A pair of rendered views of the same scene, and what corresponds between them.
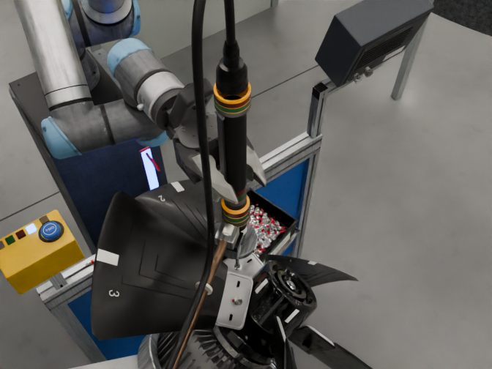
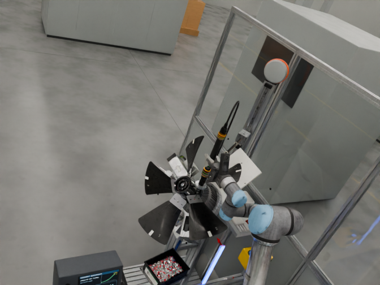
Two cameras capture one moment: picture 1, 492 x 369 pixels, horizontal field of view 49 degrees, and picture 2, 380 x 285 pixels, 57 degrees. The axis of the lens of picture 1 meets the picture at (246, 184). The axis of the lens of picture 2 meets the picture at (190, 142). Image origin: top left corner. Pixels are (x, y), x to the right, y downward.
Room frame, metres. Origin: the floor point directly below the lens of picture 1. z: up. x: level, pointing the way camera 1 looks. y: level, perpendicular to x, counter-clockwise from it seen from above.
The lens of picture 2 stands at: (2.06, -0.15, 2.50)
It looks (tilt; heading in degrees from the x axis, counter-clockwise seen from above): 31 degrees down; 179
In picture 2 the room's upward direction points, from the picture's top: 20 degrees clockwise
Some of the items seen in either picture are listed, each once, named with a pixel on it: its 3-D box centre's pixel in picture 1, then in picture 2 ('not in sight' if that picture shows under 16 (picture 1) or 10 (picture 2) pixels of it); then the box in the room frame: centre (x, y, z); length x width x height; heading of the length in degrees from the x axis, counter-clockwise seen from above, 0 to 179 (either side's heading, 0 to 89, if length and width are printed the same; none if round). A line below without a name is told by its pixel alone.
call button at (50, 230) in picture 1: (50, 230); not in sight; (0.59, 0.43, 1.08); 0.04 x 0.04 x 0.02
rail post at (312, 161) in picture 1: (300, 214); not in sight; (1.04, -0.20, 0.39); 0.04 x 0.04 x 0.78; 36
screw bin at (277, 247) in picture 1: (248, 236); (165, 268); (0.70, -0.01, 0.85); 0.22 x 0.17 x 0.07; 140
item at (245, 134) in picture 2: not in sight; (243, 137); (-0.15, 0.22, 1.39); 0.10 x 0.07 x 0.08; 161
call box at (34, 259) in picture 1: (39, 252); (254, 258); (0.56, 0.47, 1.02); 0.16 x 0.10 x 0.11; 126
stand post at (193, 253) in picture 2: not in sight; (199, 241); (0.14, 0.21, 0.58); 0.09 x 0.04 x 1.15; 36
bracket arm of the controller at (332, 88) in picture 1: (348, 75); not in sight; (1.10, -0.29, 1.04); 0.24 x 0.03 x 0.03; 126
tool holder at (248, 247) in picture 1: (234, 232); (203, 178); (0.43, 0.02, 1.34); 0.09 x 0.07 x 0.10; 161
